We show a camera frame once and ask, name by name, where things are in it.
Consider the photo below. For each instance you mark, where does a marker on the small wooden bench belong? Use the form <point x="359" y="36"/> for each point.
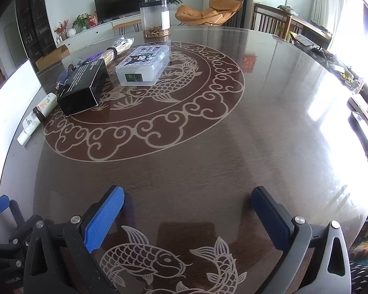
<point x="125" y="23"/>

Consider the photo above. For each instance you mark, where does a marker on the white television cabinet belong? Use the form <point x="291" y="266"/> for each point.
<point x="92" y="33"/>

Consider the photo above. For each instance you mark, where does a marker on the wooden railing bench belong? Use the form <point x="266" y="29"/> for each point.
<point x="282" y="21"/>

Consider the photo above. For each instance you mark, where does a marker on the purple toy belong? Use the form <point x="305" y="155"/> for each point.
<point x="95" y="56"/>

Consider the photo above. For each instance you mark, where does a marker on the orange rocking chair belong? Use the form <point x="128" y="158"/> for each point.
<point x="202" y="13"/>

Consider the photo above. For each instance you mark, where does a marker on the clear jar with black lid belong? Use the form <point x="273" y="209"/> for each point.
<point x="155" y="18"/>

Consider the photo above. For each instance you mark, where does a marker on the white cream tube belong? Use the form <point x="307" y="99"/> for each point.
<point x="33" y="121"/>

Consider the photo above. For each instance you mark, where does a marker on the black bookcase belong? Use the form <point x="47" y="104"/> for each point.
<point x="35" y="24"/>

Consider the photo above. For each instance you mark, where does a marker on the white curtain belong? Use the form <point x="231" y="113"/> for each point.
<point x="328" y="3"/>

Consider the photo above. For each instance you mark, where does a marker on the orange book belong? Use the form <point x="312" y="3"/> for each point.
<point x="365" y="107"/>

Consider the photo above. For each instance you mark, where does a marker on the brown cardboard box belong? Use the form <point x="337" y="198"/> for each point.
<point x="52" y="58"/>

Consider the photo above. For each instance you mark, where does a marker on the red gift box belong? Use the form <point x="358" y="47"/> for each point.
<point x="93" y="20"/>

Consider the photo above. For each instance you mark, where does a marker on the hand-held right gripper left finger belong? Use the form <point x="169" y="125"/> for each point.
<point x="104" y="217"/>

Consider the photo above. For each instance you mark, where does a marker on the clear plastic box cartoon sticker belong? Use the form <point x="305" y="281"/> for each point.
<point x="142" y="66"/>

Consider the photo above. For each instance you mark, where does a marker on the black television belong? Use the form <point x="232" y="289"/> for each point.
<point x="119" y="4"/>

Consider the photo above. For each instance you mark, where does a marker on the grey curtain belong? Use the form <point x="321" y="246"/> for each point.
<point x="237" y="0"/>

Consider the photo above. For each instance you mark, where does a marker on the black cardboard box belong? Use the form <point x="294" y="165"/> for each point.
<point x="82" y="87"/>

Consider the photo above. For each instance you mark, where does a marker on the floral patterned rug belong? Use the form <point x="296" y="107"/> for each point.
<point x="366" y="260"/>

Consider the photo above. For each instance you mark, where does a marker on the bushy green potted plant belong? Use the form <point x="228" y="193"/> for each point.
<point x="80" y="21"/>

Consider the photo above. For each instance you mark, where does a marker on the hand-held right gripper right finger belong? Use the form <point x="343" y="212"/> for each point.
<point x="270" y="220"/>

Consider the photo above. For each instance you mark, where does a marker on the bag of wooden sticks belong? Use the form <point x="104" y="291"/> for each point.
<point x="118" y="50"/>

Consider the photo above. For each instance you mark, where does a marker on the white storage box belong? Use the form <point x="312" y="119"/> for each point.
<point x="12" y="98"/>

